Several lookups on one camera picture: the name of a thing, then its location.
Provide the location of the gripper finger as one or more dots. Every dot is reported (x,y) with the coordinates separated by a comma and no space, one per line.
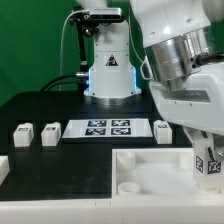
(206,142)

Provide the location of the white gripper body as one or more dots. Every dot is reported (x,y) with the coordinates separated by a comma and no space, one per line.
(200,105)

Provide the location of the white square table top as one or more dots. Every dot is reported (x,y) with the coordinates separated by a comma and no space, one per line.
(160,171)

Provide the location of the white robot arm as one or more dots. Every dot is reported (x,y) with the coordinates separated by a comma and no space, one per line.
(183,66)

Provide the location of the white sheet with AprilTags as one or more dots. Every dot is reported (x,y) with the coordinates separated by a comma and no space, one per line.
(108,128)

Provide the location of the white left obstacle block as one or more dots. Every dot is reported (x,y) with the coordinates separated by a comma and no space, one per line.
(4,168)

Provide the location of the black camera stand pole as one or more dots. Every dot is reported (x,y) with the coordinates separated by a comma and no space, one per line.
(83,62)

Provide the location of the white front obstacle wall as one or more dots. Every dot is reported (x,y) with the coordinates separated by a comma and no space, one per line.
(199,209)

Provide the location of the black camera on stand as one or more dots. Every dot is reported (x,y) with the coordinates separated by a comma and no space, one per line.
(98,15)

